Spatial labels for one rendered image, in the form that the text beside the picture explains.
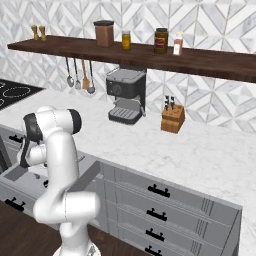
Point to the dark wooden wall shelf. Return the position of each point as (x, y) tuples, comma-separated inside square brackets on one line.
[(186, 60)]

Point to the wooden knife block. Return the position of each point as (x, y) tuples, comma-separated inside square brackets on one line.
[(173, 120)]

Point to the open grey drawer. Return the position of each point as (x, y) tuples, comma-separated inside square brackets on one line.
[(18, 181)]

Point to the wooden pepper shaker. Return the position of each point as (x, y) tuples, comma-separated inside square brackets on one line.
[(42, 33)]

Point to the brown canister with black lid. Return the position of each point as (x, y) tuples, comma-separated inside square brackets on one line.
[(104, 34)]

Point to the black hob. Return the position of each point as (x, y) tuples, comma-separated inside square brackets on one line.
[(16, 91)]

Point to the hanging metal ladle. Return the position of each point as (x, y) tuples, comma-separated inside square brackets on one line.
[(91, 88)]

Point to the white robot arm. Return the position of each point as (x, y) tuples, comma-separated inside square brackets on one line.
[(60, 160)]

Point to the yellow glass jar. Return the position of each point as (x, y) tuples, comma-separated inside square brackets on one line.
[(126, 40)]

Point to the white spice bottle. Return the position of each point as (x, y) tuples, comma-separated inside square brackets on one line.
[(178, 45)]

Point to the black grey coffee machine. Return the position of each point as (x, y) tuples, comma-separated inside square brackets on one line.
[(128, 88)]

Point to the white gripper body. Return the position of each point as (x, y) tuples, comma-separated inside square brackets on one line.
[(36, 171)]

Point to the hanging wooden spatula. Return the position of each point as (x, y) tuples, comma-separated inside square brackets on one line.
[(85, 82)]

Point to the dark jar with red label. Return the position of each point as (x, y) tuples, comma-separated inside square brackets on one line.
[(161, 41)]

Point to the grey drawer front beside hob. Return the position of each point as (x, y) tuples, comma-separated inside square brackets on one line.
[(6, 133)]

